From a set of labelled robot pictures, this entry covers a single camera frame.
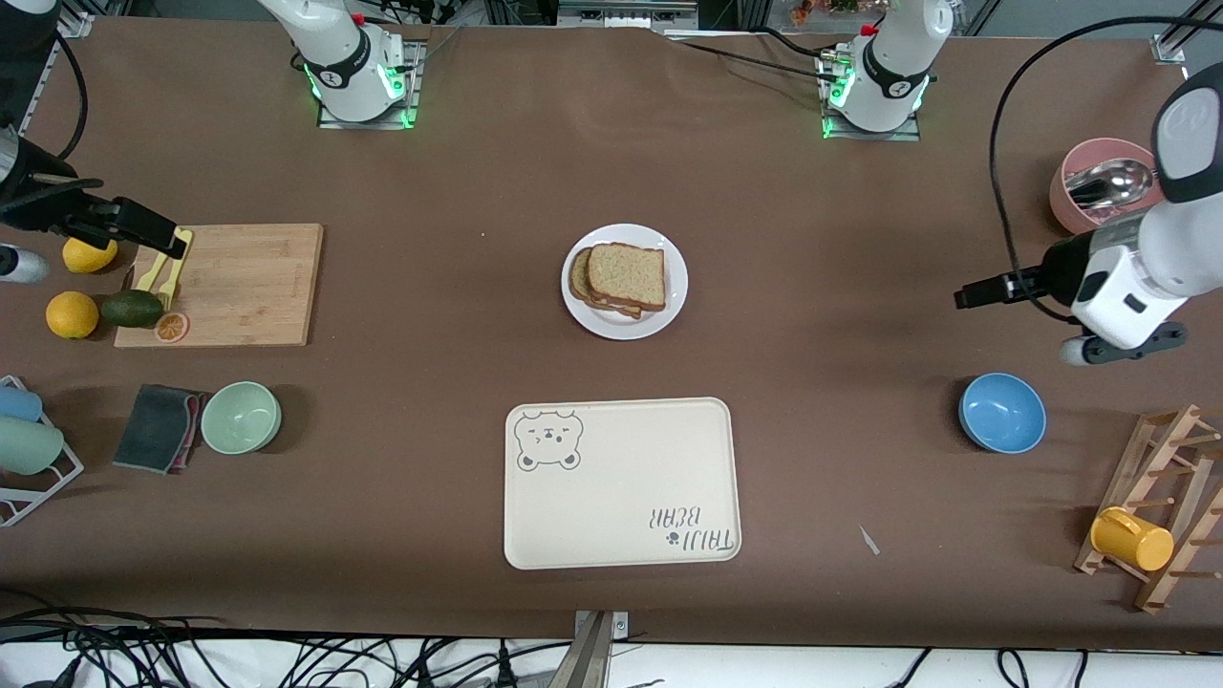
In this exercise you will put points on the pale green bowl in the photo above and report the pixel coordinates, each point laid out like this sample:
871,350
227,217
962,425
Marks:
241,419

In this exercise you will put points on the pink bowl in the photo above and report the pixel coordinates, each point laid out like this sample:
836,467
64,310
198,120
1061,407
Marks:
1065,215

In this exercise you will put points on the small paper scrap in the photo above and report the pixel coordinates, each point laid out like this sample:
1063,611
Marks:
868,540

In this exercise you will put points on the green avocado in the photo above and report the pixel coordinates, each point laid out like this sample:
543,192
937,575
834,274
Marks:
132,309

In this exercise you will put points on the yellow lemon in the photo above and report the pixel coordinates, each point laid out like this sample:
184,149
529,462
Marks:
72,315
88,260

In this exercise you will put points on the cream bear print tray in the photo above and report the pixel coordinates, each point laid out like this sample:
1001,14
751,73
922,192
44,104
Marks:
621,478

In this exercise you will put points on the metal ladle spoon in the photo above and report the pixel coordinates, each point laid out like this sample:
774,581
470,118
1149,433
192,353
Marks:
1108,183

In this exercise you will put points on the orange slice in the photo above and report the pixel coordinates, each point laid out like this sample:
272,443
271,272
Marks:
172,328

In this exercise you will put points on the plain bread slice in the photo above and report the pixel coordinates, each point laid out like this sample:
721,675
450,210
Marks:
626,277

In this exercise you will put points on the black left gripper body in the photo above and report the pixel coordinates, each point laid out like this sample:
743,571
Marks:
1055,268

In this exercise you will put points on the grey metal box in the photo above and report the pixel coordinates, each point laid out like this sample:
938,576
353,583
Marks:
626,13

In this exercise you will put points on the light blue cup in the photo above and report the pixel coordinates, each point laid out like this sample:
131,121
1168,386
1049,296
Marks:
17,403

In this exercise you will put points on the grey folded cloth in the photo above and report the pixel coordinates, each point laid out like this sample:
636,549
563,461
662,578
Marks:
153,428

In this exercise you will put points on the metal table clamp bracket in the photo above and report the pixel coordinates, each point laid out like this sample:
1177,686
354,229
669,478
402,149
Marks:
594,655

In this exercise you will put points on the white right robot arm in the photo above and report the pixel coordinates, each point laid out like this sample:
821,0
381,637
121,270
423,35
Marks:
344,67

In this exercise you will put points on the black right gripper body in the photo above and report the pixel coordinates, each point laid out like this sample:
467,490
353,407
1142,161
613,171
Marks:
40,207

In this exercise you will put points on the wooden cutting board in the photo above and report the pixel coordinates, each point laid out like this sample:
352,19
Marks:
248,287

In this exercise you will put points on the yellow plastic fork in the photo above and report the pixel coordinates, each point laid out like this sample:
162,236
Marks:
172,282

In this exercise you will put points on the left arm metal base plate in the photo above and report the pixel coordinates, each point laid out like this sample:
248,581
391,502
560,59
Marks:
912,129

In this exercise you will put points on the pale green cup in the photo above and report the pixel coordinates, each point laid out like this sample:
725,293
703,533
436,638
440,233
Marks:
27,446

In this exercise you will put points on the wooden cup rack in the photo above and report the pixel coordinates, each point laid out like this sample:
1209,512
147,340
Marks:
1185,535

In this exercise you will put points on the colourful flower decoration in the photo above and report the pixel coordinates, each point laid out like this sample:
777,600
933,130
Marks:
826,10

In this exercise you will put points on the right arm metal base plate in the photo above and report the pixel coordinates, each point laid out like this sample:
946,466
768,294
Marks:
413,96

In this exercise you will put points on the yellow cup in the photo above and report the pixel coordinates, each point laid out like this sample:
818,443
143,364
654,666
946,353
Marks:
1137,543

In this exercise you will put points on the blue bowl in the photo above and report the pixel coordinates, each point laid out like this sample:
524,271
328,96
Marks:
1003,413

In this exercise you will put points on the white round plate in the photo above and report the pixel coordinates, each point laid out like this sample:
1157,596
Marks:
674,306

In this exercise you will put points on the aluminium frame profile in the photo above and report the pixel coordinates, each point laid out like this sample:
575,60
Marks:
1185,33

